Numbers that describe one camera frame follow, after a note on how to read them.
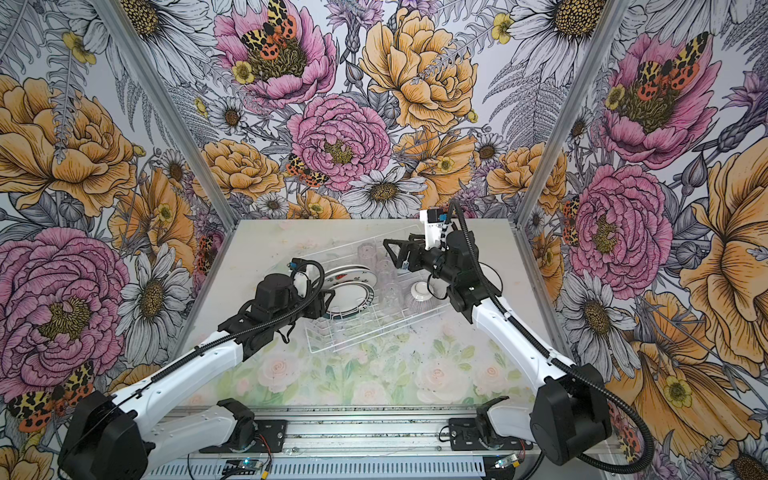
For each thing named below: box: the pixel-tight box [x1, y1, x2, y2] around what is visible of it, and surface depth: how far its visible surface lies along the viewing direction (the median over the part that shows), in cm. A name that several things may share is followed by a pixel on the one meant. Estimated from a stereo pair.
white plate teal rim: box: [324, 264, 378, 287], surface depth 89 cm
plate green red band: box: [325, 280, 375, 319], surface depth 93 cm
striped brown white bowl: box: [406, 281, 441, 314], surface depth 96 cm
